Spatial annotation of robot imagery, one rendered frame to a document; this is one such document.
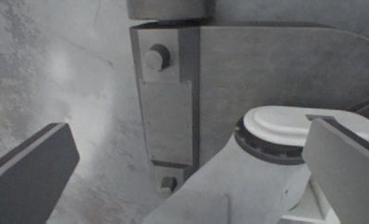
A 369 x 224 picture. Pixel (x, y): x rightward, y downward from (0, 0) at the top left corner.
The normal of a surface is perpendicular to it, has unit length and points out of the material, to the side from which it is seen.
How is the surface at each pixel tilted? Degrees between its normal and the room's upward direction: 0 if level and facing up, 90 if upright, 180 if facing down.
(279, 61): 0
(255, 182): 90
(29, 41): 0
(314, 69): 0
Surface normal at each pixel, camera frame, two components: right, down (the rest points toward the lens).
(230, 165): -0.03, -0.88
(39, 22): -0.21, 0.47
